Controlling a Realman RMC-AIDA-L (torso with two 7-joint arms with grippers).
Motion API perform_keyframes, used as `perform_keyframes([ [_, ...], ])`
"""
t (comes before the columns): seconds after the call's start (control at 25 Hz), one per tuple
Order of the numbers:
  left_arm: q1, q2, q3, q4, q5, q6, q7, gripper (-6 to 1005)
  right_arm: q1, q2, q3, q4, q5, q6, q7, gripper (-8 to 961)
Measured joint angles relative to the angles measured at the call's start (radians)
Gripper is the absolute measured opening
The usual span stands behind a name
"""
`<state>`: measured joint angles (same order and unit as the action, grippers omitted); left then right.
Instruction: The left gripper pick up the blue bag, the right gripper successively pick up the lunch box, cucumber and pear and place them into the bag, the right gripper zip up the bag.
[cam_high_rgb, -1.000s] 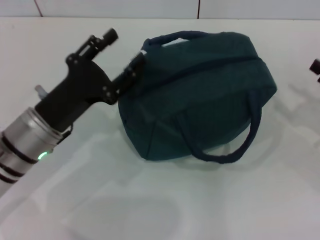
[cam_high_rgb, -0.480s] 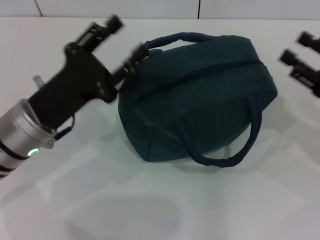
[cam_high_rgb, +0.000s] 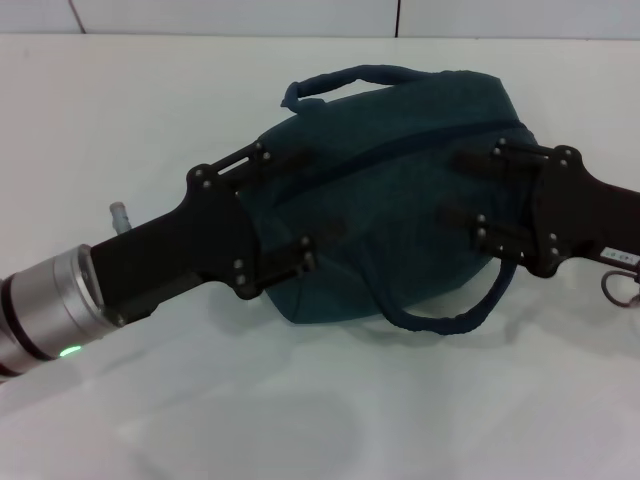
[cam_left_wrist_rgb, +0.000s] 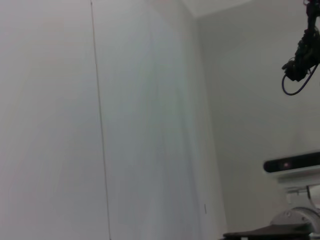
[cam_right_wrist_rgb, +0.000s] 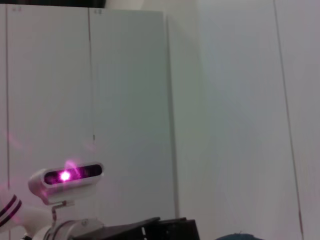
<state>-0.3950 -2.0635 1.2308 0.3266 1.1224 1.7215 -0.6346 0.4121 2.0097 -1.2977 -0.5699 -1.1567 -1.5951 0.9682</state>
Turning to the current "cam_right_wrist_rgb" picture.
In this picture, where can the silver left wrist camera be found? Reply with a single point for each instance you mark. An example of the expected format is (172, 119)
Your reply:
(65, 182)

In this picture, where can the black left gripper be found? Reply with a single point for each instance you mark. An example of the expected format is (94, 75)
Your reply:
(120, 231)

